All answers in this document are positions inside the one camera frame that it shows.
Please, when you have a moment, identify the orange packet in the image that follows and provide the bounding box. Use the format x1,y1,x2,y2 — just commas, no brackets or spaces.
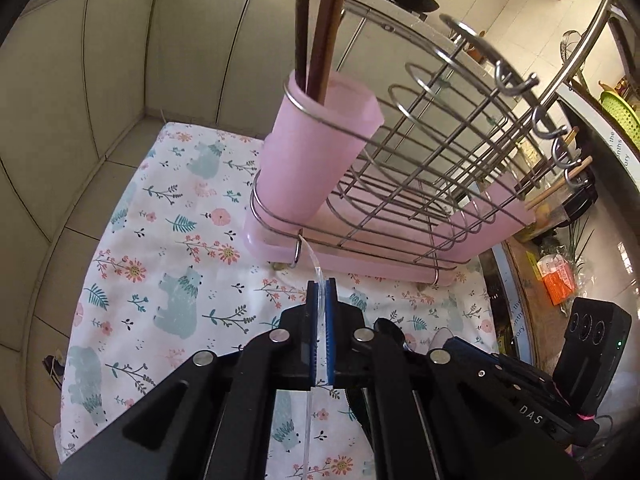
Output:
537,255,576,306

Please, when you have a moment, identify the brown wooden chopstick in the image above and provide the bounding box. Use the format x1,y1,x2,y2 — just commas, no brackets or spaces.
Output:
315,0,354,100

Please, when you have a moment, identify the light wooden utensil handle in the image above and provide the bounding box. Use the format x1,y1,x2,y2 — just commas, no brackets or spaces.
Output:
525,157,593,211

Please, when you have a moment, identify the metal wire dish rack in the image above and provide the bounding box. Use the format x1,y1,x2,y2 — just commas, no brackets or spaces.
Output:
249,0,616,286

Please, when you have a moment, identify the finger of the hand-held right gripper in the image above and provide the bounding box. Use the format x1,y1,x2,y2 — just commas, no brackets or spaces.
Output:
442,336,517,399

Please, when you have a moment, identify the metal strainer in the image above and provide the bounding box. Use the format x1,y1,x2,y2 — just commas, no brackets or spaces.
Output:
559,30,588,68

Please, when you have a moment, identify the dark wooden utensil handle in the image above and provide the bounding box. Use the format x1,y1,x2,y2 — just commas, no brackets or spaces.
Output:
515,127,581,191

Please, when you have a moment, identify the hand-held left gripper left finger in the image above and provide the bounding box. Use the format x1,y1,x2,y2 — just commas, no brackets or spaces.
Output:
59,280,321,480

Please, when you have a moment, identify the green plastic basket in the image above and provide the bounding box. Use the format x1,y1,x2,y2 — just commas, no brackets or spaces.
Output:
599,91,640,151

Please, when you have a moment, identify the pink utensil cup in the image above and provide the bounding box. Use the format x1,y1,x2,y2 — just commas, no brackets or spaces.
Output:
259,71,386,223

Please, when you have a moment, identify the green plant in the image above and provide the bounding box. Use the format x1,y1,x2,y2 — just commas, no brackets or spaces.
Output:
540,215,596,261

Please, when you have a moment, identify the floral printed cloth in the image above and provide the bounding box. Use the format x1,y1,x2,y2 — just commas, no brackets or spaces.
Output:
59,122,501,480

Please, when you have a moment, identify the pink drain tray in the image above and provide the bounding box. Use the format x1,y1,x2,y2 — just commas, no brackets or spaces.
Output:
242,185,533,283

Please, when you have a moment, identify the clear plastic utensil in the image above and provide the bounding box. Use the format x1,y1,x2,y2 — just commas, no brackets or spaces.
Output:
297,237,326,480

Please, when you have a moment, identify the black spoon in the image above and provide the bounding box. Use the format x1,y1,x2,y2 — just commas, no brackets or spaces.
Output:
374,321,406,348

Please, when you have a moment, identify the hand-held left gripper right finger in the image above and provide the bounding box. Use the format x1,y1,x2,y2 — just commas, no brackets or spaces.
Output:
324,277,583,480

